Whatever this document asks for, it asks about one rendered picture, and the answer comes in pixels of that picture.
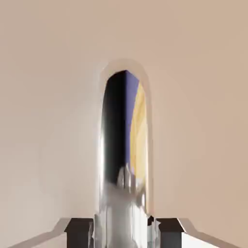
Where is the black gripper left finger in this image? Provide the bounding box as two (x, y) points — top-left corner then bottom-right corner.
(5, 217), (95, 248)

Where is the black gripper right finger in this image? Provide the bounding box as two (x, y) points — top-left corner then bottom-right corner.
(147, 215), (241, 248)

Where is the curved shiny metal drawer handle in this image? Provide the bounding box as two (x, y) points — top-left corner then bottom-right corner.
(91, 58), (161, 248)

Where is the beige drawer front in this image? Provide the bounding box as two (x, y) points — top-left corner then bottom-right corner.
(0, 0), (248, 248)

